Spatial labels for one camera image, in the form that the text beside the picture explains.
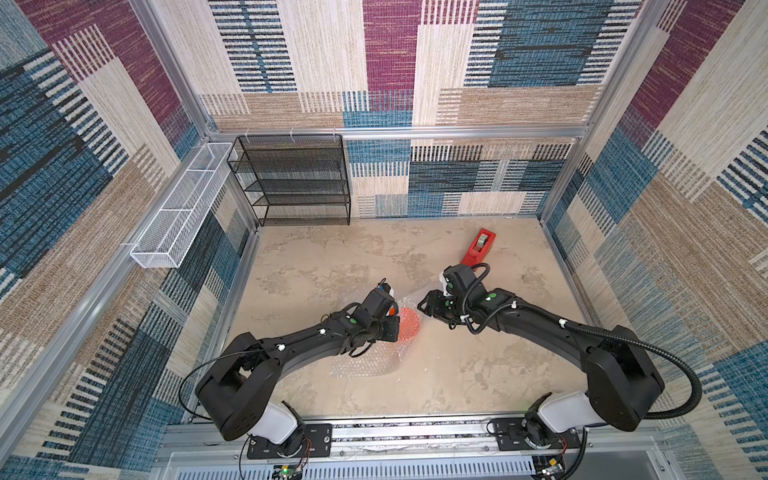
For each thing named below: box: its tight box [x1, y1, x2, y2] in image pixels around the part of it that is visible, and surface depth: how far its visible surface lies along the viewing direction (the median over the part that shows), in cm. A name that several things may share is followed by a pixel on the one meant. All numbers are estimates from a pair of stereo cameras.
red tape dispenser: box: [460, 228, 496, 267], surface depth 107 cm
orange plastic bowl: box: [398, 306, 421, 343], surface depth 88 cm
